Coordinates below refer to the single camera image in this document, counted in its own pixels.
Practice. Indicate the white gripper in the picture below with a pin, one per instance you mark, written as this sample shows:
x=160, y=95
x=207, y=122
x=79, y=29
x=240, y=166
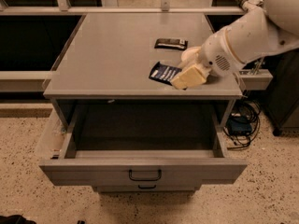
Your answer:
x=215, y=54

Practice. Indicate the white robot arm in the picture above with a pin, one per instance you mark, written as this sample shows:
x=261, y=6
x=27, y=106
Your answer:
x=268, y=28

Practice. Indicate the grey drawer cabinet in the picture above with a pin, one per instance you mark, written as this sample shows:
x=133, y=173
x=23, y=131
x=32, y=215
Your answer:
x=111, y=55

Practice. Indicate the open grey top drawer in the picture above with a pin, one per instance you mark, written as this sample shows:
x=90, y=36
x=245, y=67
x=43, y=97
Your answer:
x=105, y=140

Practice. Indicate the white paper bowl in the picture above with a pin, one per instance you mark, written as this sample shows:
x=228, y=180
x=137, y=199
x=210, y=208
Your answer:
x=189, y=56

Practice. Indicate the black snack bar wrapper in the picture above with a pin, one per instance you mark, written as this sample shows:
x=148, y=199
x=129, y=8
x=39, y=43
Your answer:
x=171, y=43

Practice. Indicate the blue electronics box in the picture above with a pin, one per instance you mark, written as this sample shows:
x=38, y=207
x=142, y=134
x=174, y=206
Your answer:
x=238, y=126

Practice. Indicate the grey metal railing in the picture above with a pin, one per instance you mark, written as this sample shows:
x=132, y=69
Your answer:
x=124, y=3

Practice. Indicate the black object floor corner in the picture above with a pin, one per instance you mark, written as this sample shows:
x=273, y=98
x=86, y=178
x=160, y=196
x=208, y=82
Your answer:
x=15, y=219

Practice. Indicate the black top drawer handle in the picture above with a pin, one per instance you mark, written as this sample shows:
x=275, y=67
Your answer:
x=145, y=176

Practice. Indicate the black drawer handle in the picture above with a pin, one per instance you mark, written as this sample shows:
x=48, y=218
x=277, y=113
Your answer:
x=145, y=176
x=146, y=186

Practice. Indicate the black lower drawer handle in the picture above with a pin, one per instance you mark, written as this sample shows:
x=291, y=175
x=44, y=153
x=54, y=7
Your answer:
x=146, y=186

